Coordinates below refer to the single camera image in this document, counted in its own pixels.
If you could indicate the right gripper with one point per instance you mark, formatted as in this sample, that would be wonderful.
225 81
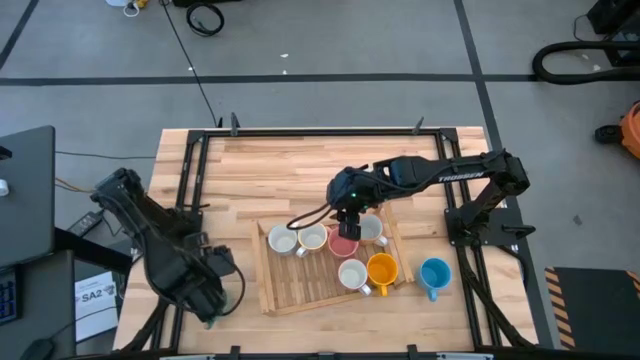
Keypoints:
350 190

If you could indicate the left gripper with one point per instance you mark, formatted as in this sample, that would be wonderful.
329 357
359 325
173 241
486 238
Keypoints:
195 295

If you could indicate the pink mug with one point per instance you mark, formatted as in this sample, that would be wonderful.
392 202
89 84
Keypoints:
342 247

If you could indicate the orange patterned mug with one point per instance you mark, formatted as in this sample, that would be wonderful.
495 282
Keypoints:
372 231

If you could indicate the yellow dotted white mug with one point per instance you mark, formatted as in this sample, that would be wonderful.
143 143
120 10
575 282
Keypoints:
313 239

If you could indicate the grey ikat pattern mug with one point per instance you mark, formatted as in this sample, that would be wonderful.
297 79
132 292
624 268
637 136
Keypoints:
352 276

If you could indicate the yellow faceted mug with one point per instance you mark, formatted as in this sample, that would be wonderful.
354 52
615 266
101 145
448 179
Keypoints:
382 270

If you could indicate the blue floral white mug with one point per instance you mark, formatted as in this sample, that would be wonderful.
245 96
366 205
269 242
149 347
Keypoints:
282 240

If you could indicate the light blue faceted mug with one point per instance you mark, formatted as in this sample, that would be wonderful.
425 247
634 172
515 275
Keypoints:
434 275

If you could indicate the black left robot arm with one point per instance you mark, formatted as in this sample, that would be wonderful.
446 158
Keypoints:
130 200

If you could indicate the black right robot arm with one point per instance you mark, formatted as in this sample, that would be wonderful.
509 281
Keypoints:
450 172

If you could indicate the white printed paper sheet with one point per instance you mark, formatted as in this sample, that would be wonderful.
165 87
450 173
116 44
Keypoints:
97 315

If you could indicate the black power adapter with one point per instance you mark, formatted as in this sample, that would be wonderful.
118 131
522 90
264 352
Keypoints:
85 223

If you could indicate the black desk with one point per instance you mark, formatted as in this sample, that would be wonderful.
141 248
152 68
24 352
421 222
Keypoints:
45 310

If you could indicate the keyboard with blue keys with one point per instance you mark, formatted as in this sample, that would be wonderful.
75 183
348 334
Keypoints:
9 302

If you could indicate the dark grey desk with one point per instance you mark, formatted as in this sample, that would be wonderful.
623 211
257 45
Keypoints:
25 200

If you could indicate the small white object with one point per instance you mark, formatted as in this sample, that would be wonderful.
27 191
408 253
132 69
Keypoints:
3 187

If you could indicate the black hazard striped mat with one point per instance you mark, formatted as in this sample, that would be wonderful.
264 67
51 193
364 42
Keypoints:
595 305

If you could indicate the orange shop vacuum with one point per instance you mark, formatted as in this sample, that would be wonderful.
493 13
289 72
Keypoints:
631 132

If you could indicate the white and yellow object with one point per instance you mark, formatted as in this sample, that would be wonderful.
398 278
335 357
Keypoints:
117 2

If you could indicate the black equipment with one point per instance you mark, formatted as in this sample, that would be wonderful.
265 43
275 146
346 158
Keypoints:
615 15

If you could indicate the black frame clamp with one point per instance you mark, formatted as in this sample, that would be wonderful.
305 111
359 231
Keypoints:
233 353
234 125
418 126
412 352

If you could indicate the black aluminium table frame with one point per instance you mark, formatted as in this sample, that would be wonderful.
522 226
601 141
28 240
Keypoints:
320 132

